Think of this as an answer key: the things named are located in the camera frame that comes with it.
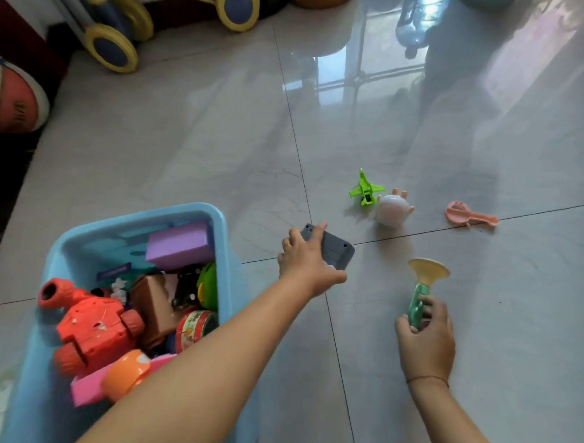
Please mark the small red black toy car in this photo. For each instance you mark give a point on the small red black toy car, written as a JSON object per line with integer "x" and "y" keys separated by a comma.
{"x": 185, "y": 287}

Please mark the green toy airplane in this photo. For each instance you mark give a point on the green toy airplane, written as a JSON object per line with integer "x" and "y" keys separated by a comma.
{"x": 366, "y": 188}

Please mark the yellow blue ride-on bike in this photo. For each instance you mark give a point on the yellow blue ride-on bike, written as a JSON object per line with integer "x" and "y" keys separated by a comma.
{"x": 111, "y": 51}

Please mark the round colourful toy drum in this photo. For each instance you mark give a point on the round colourful toy drum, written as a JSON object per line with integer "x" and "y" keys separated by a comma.
{"x": 193, "y": 328}

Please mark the green oval toy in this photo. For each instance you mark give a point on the green oval toy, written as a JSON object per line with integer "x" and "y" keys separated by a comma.
{"x": 208, "y": 285}

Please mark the purple foam block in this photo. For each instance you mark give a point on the purple foam block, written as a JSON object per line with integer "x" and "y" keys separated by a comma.
{"x": 180, "y": 245}

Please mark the red toy camera robot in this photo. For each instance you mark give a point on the red toy camera robot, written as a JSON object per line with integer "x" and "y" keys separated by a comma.
{"x": 91, "y": 328}

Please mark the small green toy piece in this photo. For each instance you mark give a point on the small green toy piece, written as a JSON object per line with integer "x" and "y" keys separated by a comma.
{"x": 416, "y": 306}

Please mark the grey toothed toy block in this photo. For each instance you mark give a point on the grey toothed toy block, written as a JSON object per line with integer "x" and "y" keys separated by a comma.
{"x": 338, "y": 250}

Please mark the person's right forearm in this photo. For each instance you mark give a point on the person's right forearm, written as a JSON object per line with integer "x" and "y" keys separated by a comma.
{"x": 447, "y": 424}

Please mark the pink toy wedge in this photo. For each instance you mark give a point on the pink toy wedge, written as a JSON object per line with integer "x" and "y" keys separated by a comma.
{"x": 84, "y": 388}

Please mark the teal purple toy robot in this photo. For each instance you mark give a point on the teal purple toy robot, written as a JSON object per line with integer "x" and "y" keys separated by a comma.
{"x": 118, "y": 281}

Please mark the blue plastic storage bin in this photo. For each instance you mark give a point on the blue plastic storage bin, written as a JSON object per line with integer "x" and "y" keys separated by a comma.
{"x": 32, "y": 410}

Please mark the person's right hand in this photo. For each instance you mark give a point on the person's right hand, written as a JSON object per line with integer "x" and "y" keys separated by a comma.
{"x": 429, "y": 350}

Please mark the round pink pig toy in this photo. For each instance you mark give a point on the round pink pig toy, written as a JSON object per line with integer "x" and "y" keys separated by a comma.
{"x": 393, "y": 211}

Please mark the grey-blue trash bin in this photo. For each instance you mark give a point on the grey-blue trash bin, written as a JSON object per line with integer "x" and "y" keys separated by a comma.
{"x": 485, "y": 0}

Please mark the person's left forearm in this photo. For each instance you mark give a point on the person's left forearm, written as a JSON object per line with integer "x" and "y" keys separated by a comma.
{"x": 193, "y": 379}

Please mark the striped basketball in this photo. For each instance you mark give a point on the striped basketball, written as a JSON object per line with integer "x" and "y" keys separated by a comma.
{"x": 14, "y": 100}

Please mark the grey padded poles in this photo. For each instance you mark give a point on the grey padded poles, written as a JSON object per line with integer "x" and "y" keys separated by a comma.
{"x": 60, "y": 1}

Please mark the person's left hand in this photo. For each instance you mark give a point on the person's left hand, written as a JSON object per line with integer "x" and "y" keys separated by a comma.
{"x": 307, "y": 268}

